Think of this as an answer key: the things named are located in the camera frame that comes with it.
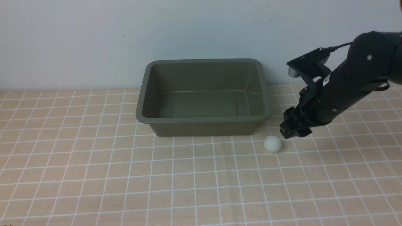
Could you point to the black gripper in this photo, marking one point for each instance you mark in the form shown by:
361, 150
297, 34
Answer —
321, 103

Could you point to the white ping-pong ball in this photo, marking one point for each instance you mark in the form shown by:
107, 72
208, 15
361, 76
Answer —
272, 144

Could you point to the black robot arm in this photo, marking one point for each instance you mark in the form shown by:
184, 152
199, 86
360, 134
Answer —
372, 62

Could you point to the dark green plastic bin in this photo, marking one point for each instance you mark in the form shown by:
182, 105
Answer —
208, 97

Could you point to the orange checkered tablecloth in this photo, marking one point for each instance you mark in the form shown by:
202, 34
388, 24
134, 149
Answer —
80, 158

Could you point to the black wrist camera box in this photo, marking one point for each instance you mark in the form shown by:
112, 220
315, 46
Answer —
310, 65

